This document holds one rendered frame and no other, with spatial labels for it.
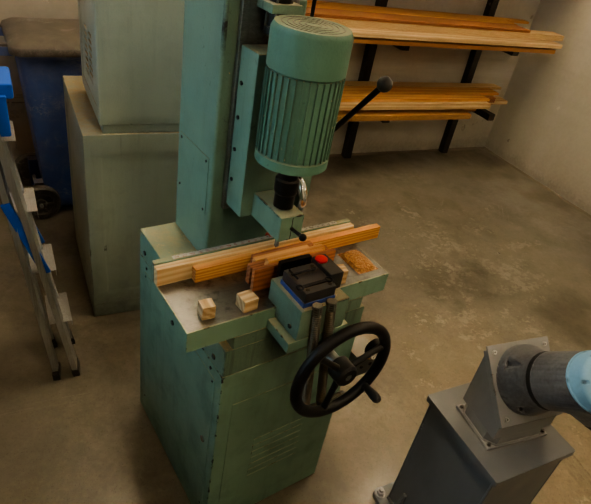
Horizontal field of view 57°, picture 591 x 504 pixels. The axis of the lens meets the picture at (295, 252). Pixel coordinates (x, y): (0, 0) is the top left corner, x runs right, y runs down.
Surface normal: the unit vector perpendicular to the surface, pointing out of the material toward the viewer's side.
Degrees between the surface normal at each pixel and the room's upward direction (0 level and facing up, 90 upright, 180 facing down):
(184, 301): 0
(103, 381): 0
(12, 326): 0
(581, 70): 90
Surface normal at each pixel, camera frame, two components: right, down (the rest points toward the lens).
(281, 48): -0.70, 0.30
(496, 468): 0.16, -0.81
